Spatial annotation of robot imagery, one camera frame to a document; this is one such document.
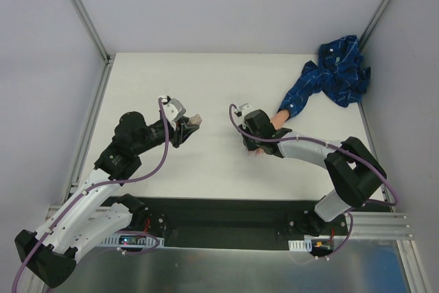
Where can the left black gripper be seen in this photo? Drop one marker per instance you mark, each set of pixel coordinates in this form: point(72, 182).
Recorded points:
point(178, 132)

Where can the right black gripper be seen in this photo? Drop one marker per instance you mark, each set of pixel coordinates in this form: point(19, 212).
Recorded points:
point(254, 145)

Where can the right aluminium frame post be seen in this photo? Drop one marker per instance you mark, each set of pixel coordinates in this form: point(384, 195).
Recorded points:
point(375, 19)

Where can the left aluminium frame post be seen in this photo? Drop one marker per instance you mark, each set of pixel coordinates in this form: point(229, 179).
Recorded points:
point(91, 30)

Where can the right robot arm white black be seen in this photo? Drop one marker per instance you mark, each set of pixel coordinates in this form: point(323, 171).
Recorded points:
point(353, 170)

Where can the white cable duct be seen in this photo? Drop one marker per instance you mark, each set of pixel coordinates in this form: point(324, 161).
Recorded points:
point(309, 244)
point(131, 241)

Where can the left white cable duct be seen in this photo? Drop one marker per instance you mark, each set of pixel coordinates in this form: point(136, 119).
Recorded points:
point(131, 241)

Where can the blue plaid shirt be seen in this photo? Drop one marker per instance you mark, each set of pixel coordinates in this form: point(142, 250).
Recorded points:
point(339, 73)

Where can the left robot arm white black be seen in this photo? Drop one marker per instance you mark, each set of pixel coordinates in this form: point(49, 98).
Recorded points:
point(54, 249)

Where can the aluminium frame post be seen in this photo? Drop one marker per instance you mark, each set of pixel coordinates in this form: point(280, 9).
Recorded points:
point(375, 19)
point(91, 30)

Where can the right white cable duct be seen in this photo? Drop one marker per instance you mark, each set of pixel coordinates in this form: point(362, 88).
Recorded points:
point(309, 244)

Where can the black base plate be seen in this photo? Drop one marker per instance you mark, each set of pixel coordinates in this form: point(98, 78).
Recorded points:
point(226, 224)

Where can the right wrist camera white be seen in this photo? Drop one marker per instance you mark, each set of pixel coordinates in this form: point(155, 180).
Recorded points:
point(243, 110)

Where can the mannequin hand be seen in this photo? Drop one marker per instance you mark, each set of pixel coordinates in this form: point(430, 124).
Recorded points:
point(279, 118)

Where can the clear nail polish bottle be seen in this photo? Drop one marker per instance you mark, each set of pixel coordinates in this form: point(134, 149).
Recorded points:
point(195, 120)

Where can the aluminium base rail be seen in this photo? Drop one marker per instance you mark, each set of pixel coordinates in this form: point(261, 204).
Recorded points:
point(368, 224)

